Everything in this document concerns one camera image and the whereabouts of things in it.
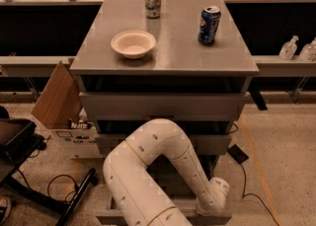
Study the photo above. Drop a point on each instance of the grey bottom drawer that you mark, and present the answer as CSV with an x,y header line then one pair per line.
x,y
170,181

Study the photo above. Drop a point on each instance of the grey drawer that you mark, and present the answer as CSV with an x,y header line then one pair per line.
x,y
170,181
179,106
203,144

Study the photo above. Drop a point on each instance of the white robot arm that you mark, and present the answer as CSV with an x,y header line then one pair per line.
x,y
139,198

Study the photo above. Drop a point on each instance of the grey drawer cabinet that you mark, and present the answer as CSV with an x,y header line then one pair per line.
x,y
177,64

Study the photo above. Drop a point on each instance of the grey top drawer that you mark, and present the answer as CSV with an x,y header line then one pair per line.
x,y
179,106

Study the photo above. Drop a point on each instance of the grey middle drawer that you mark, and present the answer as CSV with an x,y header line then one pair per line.
x,y
203,144

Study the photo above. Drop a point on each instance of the white paper bowl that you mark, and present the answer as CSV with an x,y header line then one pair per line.
x,y
133,44

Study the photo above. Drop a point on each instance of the white printed cardboard box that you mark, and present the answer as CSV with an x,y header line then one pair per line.
x,y
78,140

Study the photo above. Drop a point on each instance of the black power adapter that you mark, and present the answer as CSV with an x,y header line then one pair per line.
x,y
237,154

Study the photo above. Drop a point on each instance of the blue pepsi can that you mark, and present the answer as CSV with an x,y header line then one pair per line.
x,y
209,21

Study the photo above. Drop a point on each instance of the brown cardboard flap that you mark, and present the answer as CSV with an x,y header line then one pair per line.
x,y
59,102

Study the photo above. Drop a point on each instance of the green white soda can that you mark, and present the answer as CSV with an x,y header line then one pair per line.
x,y
152,8

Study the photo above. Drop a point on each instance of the clear sanitizer bottle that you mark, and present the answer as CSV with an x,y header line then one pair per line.
x,y
308,52
288,49

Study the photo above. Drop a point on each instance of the black cart stand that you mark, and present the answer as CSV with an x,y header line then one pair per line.
x,y
39,171

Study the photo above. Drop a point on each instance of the shoe tip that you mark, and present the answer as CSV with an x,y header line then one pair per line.
x,y
5,209

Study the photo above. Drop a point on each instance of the grey metal rail shelf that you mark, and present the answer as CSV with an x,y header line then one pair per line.
x,y
42,66

